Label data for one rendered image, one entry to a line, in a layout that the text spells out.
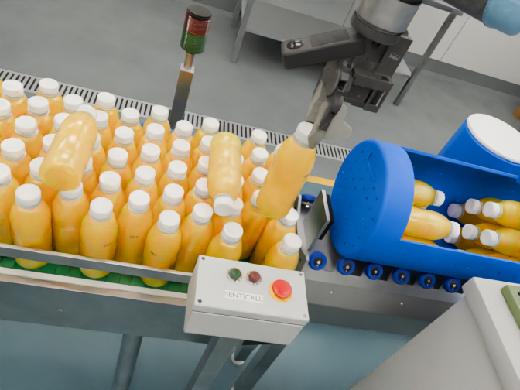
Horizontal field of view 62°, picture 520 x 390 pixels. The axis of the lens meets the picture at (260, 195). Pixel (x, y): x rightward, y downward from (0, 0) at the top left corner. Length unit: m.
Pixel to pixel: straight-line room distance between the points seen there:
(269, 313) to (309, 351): 1.33
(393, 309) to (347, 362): 0.95
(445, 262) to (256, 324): 0.48
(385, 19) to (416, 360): 0.79
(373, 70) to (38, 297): 0.77
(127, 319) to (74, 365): 0.84
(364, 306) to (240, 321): 0.49
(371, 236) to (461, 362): 0.31
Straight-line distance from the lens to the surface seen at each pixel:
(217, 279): 0.76
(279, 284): 0.78
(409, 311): 1.25
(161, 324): 1.03
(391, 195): 0.92
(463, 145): 1.80
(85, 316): 1.04
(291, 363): 2.02
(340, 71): 0.64
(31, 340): 1.91
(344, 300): 1.15
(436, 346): 1.08
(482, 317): 0.96
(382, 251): 0.98
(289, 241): 0.86
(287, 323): 0.78
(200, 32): 1.14
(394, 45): 0.65
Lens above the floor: 1.72
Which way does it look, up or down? 43 degrees down
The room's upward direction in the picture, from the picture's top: 25 degrees clockwise
